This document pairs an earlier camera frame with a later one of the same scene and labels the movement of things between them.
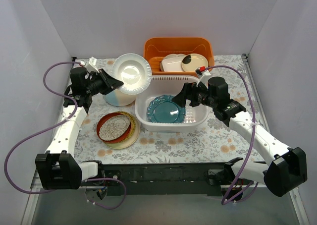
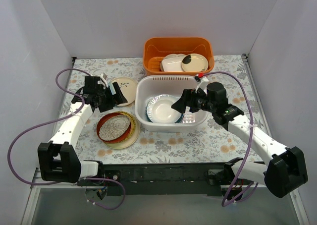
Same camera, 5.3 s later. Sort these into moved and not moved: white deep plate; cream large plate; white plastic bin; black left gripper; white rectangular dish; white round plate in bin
Moved: black left gripper; white deep plate
Not moved: cream large plate; white plastic bin; white round plate in bin; white rectangular dish
